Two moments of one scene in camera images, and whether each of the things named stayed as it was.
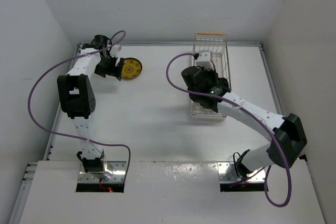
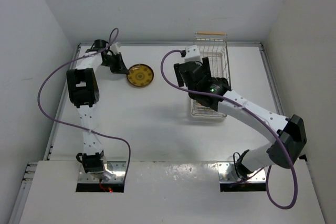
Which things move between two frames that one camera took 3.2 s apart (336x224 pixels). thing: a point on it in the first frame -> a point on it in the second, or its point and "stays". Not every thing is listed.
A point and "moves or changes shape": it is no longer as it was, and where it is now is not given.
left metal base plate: [114, 171] stays
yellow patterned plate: [132, 68] moves or changes shape
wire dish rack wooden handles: [218, 43] stays
